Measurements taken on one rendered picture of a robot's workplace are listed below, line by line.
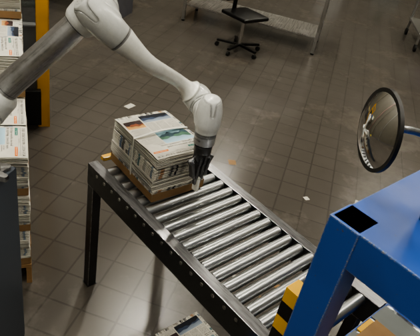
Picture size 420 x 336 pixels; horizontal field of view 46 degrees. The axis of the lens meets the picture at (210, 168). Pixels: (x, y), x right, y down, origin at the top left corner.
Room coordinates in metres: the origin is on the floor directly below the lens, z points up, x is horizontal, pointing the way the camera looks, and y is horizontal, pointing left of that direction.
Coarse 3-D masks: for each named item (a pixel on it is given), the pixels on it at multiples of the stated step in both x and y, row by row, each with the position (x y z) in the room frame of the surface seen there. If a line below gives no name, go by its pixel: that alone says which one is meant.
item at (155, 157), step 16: (144, 144) 1.83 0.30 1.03; (160, 144) 1.86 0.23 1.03; (176, 144) 1.89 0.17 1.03; (192, 144) 1.92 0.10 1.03; (144, 160) 1.80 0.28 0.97; (160, 160) 1.74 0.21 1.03; (176, 160) 1.80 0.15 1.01; (144, 176) 1.79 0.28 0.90; (160, 176) 1.76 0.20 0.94; (176, 176) 1.82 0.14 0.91; (160, 192) 1.76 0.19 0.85
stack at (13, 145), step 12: (24, 108) 2.27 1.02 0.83; (12, 120) 2.13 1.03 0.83; (24, 120) 2.16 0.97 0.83; (0, 132) 2.00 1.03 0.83; (12, 132) 2.02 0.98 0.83; (24, 132) 2.05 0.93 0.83; (0, 144) 1.91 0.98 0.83; (12, 144) 1.93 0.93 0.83; (24, 144) 1.95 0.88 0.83; (0, 156) 1.81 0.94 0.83; (12, 156) 1.83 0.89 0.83; (24, 156) 1.86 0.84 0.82; (24, 168) 1.85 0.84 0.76; (24, 180) 1.84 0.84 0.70; (24, 204) 1.85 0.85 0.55; (24, 216) 1.85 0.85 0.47; (24, 240) 1.84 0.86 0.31; (24, 252) 1.85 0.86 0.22; (24, 264) 1.84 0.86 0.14
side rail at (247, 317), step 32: (96, 192) 1.88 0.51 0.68; (128, 192) 1.78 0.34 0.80; (128, 224) 1.69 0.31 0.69; (160, 224) 1.61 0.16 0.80; (160, 256) 1.52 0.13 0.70; (192, 256) 1.46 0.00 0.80; (192, 288) 1.38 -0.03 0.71; (224, 288) 1.32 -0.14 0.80; (224, 320) 1.25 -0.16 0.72; (256, 320) 1.21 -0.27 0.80
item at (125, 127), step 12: (120, 120) 2.00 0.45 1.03; (132, 120) 2.02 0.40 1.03; (144, 120) 2.04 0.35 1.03; (156, 120) 2.07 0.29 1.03; (168, 120) 2.09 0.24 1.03; (120, 132) 1.96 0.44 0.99; (132, 132) 1.91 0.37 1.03; (144, 132) 1.94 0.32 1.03; (120, 144) 1.95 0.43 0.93; (120, 156) 1.94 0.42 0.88
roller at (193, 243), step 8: (240, 216) 1.78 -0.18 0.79; (248, 216) 1.78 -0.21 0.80; (256, 216) 1.81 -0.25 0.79; (224, 224) 1.69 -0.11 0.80; (232, 224) 1.71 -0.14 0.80; (240, 224) 1.73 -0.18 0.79; (248, 224) 1.76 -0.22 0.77; (208, 232) 1.62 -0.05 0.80; (216, 232) 1.63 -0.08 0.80; (224, 232) 1.66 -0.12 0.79; (192, 240) 1.55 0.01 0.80; (200, 240) 1.57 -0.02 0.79; (208, 240) 1.59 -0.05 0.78; (192, 248) 1.53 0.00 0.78
